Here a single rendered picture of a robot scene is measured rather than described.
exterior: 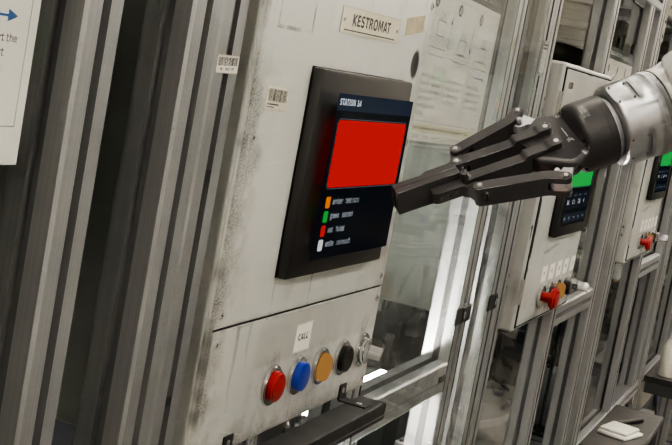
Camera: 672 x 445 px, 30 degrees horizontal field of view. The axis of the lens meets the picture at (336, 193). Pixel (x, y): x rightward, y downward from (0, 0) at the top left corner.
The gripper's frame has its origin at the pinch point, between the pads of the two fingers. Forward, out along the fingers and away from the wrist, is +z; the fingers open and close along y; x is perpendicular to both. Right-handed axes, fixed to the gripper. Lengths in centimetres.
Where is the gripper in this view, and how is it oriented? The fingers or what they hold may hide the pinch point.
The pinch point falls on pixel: (426, 189)
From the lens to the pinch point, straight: 128.6
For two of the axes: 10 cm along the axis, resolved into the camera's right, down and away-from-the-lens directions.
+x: 1.3, 7.2, 6.8
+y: 3.2, 6.1, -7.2
